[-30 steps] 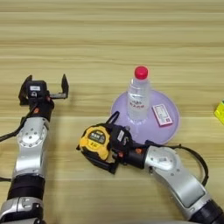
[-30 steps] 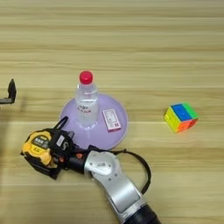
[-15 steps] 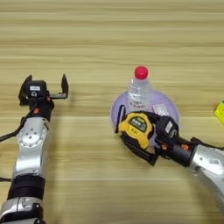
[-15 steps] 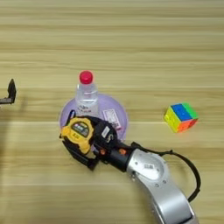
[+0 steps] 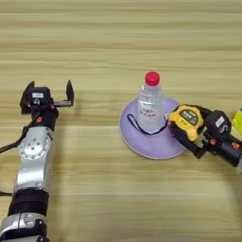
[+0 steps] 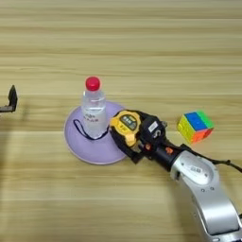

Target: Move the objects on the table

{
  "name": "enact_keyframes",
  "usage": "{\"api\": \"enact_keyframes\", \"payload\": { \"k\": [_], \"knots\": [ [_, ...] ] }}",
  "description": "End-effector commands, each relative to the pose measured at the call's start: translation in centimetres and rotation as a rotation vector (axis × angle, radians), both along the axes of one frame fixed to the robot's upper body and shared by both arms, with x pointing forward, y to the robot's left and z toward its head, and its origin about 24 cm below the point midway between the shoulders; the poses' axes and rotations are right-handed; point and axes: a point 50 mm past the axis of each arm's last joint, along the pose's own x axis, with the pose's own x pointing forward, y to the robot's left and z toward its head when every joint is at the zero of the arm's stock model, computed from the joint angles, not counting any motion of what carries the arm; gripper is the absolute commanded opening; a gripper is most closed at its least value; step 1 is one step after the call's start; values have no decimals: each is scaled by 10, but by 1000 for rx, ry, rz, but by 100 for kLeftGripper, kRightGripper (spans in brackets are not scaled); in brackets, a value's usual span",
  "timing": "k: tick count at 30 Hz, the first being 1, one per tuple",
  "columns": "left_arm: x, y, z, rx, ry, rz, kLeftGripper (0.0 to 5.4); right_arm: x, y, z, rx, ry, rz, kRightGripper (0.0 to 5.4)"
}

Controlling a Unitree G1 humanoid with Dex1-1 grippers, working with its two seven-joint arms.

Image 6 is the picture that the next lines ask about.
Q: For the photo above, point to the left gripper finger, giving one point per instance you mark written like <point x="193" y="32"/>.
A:
<point x="12" y="97"/>

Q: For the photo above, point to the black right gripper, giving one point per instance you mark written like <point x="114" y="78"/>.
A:
<point x="164" y="152"/>

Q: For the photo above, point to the yellow black tape measure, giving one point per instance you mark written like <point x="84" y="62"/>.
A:
<point x="126" y="124"/>

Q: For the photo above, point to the clear bottle with red cap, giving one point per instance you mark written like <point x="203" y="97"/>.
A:
<point x="94" y="110"/>

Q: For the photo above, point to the colourful puzzle cube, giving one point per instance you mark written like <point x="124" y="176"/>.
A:
<point x="195" y="126"/>

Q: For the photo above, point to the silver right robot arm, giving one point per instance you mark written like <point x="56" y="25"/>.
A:
<point x="208" y="189"/>

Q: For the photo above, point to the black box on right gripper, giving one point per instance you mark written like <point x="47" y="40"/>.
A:
<point x="152" y="129"/>

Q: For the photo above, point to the purple round plate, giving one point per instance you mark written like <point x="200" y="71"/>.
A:
<point x="91" y="149"/>

